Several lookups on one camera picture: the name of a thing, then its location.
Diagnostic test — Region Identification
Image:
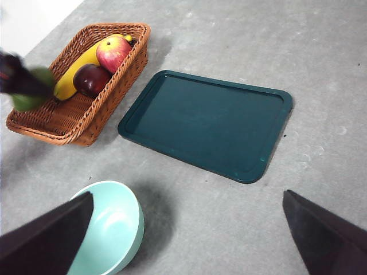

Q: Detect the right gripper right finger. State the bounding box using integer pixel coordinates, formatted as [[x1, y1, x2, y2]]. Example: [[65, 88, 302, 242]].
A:
[[282, 189, 367, 275]]

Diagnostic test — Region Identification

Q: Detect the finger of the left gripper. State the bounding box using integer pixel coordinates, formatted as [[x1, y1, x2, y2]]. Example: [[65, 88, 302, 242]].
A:
[[0, 52, 55, 97]]

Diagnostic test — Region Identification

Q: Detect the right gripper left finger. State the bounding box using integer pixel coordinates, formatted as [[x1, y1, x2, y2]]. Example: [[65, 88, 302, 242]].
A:
[[0, 191, 95, 275]]

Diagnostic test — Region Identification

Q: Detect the green avocado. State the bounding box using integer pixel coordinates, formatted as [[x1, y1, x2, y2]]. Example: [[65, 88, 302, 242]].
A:
[[11, 68, 56, 112]]

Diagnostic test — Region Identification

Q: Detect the teal ceramic bowl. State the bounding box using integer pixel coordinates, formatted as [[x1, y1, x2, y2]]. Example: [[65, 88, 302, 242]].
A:
[[67, 180, 145, 275]]

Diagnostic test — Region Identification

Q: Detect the yellow banana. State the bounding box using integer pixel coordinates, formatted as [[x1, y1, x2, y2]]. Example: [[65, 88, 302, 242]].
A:
[[53, 33, 133, 101]]

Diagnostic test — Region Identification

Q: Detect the dark purple plum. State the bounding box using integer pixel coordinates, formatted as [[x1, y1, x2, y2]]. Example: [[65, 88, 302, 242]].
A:
[[73, 63, 112, 98]]

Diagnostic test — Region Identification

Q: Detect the brown wicker basket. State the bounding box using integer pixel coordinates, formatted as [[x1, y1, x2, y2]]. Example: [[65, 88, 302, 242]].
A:
[[5, 22, 151, 147]]

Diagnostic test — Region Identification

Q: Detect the red apple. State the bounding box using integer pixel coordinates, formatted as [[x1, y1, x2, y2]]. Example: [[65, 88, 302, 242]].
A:
[[96, 38, 132, 74]]

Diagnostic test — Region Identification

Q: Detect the dark green plastic tray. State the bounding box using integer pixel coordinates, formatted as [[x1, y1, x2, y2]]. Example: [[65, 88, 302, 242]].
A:
[[117, 69, 293, 184]]

